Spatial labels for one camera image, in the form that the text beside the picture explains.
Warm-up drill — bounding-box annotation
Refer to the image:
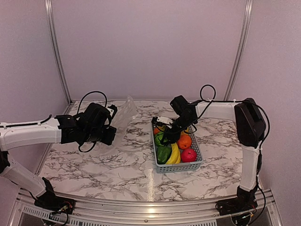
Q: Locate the aluminium frame post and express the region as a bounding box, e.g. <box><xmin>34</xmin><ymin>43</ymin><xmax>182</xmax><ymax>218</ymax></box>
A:
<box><xmin>223</xmin><ymin>0</ymin><xmax>253</xmax><ymax>100</ymax></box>
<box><xmin>45</xmin><ymin>0</ymin><xmax>72</xmax><ymax>105</ymax></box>

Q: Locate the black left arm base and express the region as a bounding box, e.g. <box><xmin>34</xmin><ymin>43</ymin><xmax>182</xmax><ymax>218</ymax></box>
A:
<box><xmin>34</xmin><ymin>177</ymin><xmax>75</xmax><ymax>214</ymax></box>

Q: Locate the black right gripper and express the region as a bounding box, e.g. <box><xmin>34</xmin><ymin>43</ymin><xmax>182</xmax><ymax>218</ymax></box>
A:
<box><xmin>160</xmin><ymin>115</ymin><xmax>194</xmax><ymax>144</ymax></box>

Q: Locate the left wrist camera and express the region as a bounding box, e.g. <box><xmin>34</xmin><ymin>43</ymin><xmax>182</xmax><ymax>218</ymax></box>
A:
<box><xmin>106</xmin><ymin>105</ymin><xmax>118</xmax><ymax>119</ymax></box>

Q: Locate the green toy bell pepper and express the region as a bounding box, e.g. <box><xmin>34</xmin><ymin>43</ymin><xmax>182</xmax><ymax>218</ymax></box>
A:
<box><xmin>156</xmin><ymin>146</ymin><xmax>171</xmax><ymax>164</ymax></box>

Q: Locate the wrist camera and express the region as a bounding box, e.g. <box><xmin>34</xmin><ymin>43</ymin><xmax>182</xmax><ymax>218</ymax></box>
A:
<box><xmin>151</xmin><ymin>116</ymin><xmax>173</xmax><ymax>128</ymax></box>
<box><xmin>106</xmin><ymin>105</ymin><xmax>118</xmax><ymax>119</ymax></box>

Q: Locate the green orange toy mango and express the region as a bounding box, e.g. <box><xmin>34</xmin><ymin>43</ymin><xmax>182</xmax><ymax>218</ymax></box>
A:
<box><xmin>153</xmin><ymin>128</ymin><xmax>162</xmax><ymax>135</ymax></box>

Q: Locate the grey plastic basket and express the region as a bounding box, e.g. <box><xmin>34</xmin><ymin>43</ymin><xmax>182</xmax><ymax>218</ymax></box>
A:
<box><xmin>151</xmin><ymin>131</ymin><xmax>204</xmax><ymax>173</ymax></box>

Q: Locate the aluminium front rail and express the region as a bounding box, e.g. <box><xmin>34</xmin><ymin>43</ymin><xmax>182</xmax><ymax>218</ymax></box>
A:
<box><xmin>3</xmin><ymin>189</ymin><xmax>284</xmax><ymax>226</ymax></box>

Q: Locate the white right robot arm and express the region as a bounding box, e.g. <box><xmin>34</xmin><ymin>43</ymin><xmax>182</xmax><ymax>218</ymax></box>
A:
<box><xmin>152</xmin><ymin>95</ymin><xmax>270</xmax><ymax>211</ymax></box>

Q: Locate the yellow toy banana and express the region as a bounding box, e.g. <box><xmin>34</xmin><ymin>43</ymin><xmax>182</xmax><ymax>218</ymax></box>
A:
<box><xmin>166</xmin><ymin>143</ymin><xmax>181</xmax><ymax>164</ymax></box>

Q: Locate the right aluminium frame post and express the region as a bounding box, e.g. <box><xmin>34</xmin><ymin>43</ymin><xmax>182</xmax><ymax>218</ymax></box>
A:
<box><xmin>223</xmin><ymin>0</ymin><xmax>253</xmax><ymax>100</ymax></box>

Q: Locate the orange toy orange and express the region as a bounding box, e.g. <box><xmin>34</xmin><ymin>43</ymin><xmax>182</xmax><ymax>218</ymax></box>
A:
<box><xmin>177</xmin><ymin>134</ymin><xmax>192</xmax><ymax>150</ymax></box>

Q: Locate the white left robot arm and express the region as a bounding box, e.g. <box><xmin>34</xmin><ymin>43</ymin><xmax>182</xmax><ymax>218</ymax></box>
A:
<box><xmin>0</xmin><ymin>103</ymin><xmax>118</xmax><ymax>210</ymax></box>

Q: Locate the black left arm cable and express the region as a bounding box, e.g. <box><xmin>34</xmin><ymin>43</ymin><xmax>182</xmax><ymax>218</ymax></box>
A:
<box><xmin>0</xmin><ymin>91</ymin><xmax>112</xmax><ymax>153</ymax></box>

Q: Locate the green toy watermelon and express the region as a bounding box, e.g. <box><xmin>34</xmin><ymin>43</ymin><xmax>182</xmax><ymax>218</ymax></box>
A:
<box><xmin>154</xmin><ymin>132</ymin><xmax>164</xmax><ymax>146</ymax></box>

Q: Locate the red toy apple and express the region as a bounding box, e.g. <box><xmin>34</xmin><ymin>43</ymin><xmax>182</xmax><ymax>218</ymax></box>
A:
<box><xmin>181</xmin><ymin>148</ymin><xmax>197</xmax><ymax>162</ymax></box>

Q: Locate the left aluminium frame post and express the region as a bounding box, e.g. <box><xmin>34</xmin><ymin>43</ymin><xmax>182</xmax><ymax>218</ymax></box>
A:
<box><xmin>45</xmin><ymin>0</ymin><xmax>72</xmax><ymax>105</ymax></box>

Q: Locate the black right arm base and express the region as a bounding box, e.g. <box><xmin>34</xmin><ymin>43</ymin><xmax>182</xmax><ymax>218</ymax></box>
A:
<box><xmin>215</xmin><ymin>186</ymin><xmax>258</xmax><ymax>216</ymax></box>

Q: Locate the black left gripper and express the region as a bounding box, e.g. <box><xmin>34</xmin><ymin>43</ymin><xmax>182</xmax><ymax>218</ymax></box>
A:
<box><xmin>83</xmin><ymin>125</ymin><xmax>117</xmax><ymax>145</ymax></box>

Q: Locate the clear zip top bag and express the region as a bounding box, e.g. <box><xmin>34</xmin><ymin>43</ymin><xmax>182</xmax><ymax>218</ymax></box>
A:
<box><xmin>94</xmin><ymin>96</ymin><xmax>137</xmax><ymax>154</ymax></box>

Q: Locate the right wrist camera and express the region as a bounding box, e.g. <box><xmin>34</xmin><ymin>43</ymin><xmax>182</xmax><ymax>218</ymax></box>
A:
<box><xmin>151</xmin><ymin>116</ymin><xmax>173</xmax><ymax>128</ymax></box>

